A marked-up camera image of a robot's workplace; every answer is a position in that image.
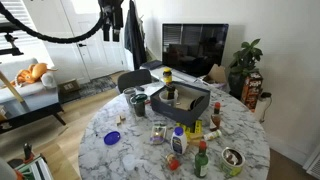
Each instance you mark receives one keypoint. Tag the grey plush cushion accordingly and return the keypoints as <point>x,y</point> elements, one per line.
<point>49,80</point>

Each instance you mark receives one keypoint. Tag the silver metal cup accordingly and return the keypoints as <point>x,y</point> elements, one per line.
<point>128,96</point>

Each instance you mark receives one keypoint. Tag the wooden pole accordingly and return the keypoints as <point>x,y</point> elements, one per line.
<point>11,87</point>

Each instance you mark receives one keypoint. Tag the small red-capped jar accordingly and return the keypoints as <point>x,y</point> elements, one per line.
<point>173,164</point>

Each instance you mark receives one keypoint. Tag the small brown cardboard box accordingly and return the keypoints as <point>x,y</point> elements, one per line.
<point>69,86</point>

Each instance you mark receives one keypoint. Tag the open cardboard box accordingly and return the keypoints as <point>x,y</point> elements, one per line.
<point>218,73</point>

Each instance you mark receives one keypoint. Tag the orange printed box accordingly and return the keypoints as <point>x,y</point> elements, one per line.
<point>251,88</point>

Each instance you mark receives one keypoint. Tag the dark grey chair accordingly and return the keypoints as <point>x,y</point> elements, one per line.
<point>133,78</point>

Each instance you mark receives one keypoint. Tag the red black tool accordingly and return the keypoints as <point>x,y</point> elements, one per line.
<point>27,151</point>

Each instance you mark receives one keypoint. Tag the white panel door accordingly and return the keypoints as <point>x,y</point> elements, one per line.
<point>93,53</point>

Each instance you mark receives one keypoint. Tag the dark closed laptop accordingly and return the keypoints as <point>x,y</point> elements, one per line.
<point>151,64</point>

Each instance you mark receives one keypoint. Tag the white television stand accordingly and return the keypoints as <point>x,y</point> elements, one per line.
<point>186,78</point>

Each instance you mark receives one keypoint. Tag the grey sofa black frame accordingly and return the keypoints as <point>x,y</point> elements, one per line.
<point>30,96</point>

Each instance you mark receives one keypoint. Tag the green glass bottle red cap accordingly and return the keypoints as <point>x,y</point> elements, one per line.
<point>201,165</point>

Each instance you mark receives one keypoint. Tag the navy cardboard box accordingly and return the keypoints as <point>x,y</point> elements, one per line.
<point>173,113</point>

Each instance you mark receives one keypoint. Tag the white plastic cup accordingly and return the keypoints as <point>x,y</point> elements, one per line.
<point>163,98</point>

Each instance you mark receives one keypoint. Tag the black remote control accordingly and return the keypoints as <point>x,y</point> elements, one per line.
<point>139,88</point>

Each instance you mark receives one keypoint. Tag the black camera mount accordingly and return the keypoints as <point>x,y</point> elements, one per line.
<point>11,51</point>

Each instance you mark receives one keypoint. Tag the green white striped box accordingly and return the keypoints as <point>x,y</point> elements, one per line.
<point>36,170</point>

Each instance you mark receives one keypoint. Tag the wooden block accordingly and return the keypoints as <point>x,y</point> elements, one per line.
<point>123,117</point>
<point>195,140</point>
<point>118,121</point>

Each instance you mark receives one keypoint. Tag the white floor vent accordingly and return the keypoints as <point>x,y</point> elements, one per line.
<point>313,166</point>

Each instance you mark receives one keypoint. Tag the dark grey cup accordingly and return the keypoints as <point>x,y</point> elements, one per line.
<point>139,110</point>

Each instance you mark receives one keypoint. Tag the black round object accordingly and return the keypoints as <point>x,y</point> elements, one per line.
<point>196,103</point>

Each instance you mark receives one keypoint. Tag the dark patterned rug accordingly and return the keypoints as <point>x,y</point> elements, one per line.
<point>96,85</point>

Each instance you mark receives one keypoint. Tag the open green tin can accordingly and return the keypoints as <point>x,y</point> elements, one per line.
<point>230,169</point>

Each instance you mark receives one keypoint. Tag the green potted plant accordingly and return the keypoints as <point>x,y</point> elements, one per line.
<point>245,58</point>

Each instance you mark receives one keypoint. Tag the yellow black bottle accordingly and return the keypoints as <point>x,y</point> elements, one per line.
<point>170,90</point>

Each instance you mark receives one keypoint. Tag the yellow black printed pack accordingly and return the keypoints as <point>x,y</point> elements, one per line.
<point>197,128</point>

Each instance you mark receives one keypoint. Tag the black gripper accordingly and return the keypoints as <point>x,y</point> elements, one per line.
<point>111,13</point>

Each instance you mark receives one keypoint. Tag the orange plush toy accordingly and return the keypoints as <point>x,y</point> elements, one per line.
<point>33,71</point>

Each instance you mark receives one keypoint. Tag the white window blinds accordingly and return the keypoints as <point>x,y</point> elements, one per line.
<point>24,10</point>

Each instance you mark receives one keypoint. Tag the black flat screen television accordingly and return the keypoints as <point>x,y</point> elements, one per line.
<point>195,46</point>

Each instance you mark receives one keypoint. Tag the white bottle blue cap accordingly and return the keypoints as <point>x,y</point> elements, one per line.
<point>179,143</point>

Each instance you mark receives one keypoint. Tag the purple green snack packet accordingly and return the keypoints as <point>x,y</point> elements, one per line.
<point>158,135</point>

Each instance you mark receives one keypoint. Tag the grey rounded cover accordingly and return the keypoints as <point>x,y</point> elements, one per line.
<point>6,171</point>

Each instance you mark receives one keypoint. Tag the small white green-capped bottle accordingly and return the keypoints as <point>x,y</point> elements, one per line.
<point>211,135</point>

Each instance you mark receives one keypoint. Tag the yellow-lidded supplement bottle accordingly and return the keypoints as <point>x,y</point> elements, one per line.
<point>167,77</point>

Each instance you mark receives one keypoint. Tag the white device black top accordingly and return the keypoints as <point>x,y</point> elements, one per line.
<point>261,108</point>

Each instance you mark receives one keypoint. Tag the dark hanging jacket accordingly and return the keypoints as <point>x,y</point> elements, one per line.
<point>133,36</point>

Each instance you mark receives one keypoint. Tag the red-capped hot sauce bottle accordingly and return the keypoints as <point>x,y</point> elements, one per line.
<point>215,120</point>

